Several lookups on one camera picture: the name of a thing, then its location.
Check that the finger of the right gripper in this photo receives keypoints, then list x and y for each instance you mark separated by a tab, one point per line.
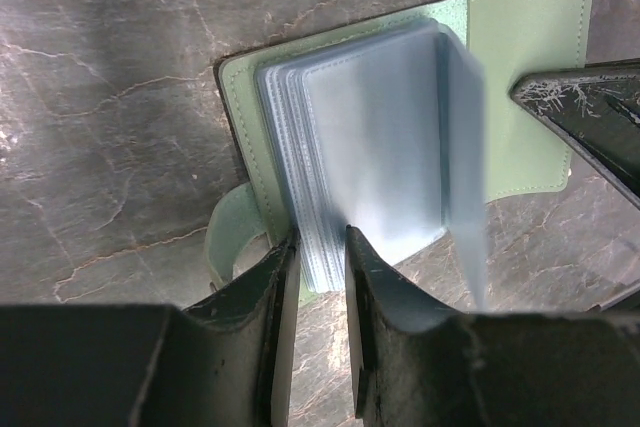
595	110

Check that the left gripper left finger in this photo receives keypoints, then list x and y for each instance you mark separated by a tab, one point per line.
225	361

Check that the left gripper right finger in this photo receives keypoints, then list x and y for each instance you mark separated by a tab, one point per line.
417	362

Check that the green card holder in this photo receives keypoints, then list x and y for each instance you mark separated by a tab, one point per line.
401	125

